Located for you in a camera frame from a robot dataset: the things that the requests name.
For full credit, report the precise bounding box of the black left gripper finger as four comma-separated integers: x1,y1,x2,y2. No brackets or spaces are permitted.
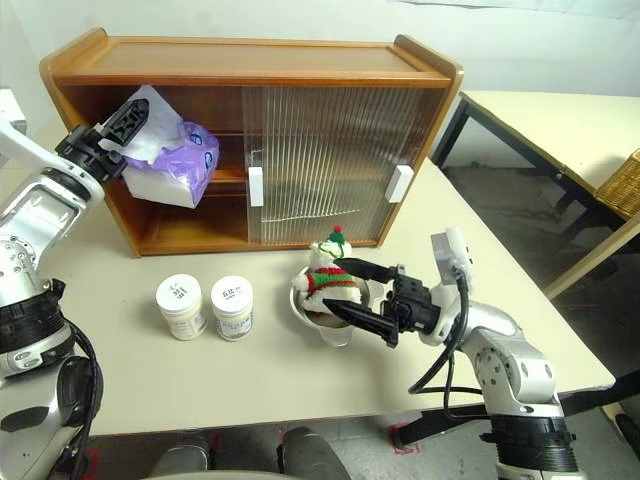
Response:
102,97,151,146

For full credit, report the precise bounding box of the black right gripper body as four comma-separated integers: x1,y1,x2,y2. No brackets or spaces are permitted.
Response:
380,263,442,335

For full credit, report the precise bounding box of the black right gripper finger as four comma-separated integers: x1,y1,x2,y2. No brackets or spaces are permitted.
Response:
333,257,402,284
322,300,401,350

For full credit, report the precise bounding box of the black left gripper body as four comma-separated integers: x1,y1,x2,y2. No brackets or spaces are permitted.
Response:
53,124,129,187

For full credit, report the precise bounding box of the purple tissue pack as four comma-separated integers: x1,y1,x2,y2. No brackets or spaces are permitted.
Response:
97,84,221,210

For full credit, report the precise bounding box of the ribbed glass sliding door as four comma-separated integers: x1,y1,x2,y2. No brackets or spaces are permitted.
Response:
264,87,444,247
241,85,401,247

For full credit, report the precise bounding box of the white bottle blue print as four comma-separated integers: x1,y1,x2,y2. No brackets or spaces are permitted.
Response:
209,274,255,343

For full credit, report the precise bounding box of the white bottle cream label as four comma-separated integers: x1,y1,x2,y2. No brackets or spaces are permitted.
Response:
154,273,209,342

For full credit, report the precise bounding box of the white plush toy striped sweater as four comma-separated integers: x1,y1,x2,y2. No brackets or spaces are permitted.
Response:
291,223,362,322

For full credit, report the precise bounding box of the wooden cabinet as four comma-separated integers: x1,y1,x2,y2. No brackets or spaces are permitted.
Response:
38,27,465,258

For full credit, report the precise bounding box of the metal bowl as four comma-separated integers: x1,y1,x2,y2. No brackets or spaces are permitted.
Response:
287,267,391,350

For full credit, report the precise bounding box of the dark rounded shape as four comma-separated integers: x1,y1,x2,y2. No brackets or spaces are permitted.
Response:
276,425,352,480

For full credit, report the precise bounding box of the grey rounded shape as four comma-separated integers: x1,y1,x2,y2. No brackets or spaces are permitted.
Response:
148,434,212,480

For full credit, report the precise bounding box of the wicker basket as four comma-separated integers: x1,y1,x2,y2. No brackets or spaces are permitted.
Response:
595,148,640,221

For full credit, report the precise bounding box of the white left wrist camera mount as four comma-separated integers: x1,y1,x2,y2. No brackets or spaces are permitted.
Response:
0,118,104,211

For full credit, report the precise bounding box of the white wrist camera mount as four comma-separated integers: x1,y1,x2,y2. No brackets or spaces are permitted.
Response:
0,118,104,211
418,226,475,346

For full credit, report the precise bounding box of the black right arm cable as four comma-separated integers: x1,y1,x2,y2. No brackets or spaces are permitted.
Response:
407,269,494,422

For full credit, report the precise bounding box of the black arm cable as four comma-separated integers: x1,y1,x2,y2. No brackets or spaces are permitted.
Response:
407,269,494,422
58,319,107,480

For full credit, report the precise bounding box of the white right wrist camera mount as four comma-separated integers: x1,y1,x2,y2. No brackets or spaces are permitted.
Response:
418,226,475,346

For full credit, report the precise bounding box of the white door handle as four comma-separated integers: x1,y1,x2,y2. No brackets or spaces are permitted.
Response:
247,166,266,208
385,164,415,204

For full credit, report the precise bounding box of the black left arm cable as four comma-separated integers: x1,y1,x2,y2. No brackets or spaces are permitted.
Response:
58,319,107,480

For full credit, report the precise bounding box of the cream table black frame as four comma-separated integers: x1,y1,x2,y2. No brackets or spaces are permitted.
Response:
430,89,640,301

